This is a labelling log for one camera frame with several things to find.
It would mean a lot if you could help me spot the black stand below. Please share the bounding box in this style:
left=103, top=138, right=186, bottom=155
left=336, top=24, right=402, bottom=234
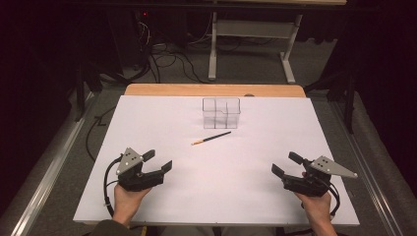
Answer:
left=73, top=62, right=104, bottom=123
left=303, top=70, right=357, bottom=135

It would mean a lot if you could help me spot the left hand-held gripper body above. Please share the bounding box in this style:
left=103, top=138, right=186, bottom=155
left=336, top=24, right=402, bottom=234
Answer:
left=115, top=147, right=165, bottom=193

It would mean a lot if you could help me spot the black floor cable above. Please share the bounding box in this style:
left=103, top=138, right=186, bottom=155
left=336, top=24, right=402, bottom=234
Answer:
left=86, top=105, right=117, bottom=163

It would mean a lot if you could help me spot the white board cover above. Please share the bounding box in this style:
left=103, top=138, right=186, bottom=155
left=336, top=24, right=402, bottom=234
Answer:
left=72, top=94, right=361, bottom=227

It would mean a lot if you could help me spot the clear plastic organizer box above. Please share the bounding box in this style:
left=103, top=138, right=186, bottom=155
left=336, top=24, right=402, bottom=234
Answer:
left=202, top=96, right=242, bottom=130

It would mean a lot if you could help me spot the hand-held gripper cable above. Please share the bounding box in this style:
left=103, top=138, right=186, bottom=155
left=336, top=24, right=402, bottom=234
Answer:
left=323, top=178, right=341, bottom=220
left=103, top=156, right=123, bottom=217

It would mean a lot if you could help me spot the person's left hand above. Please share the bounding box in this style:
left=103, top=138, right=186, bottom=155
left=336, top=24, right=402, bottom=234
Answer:
left=112, top=183, right=152, bottom=227

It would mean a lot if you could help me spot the metal floor rail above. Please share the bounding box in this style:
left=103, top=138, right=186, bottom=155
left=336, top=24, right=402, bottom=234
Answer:
left=9, top=91, right=99, bottom=236
left=328, top=101, right=405, bottom=236

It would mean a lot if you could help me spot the person's right hand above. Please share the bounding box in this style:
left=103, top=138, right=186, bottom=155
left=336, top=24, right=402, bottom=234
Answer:
left=294, top=191, right=333, bottom=227

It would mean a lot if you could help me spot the wooden table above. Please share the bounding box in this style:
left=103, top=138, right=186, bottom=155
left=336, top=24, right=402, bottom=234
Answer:
left=124, top=83, right=307, bottom=98

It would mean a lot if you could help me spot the tangle of floor cables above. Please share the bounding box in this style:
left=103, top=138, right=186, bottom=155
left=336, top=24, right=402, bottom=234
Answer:
left=131, top=19, right=210, bottom=85

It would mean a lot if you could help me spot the white metal desk frame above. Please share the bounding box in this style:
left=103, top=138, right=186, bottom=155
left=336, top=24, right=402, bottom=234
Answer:
left=208, top=11, right=304, bottom=85

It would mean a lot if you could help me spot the dark computer tower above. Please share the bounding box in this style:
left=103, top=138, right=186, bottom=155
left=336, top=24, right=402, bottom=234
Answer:
left=107, top=9, right=152, bottom=72

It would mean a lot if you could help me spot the left hand-held gripper cable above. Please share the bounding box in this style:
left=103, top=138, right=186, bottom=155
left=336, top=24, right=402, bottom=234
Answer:
left=103, top=156, right=123, bottom=217

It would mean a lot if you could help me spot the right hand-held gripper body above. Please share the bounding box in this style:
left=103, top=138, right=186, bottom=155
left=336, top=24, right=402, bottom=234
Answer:
left=283, top=155, right=359, bottom=198

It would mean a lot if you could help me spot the right hand-held gripper cable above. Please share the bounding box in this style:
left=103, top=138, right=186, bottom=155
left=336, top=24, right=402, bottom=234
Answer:
left=323, top=178, right=341, bottom=220

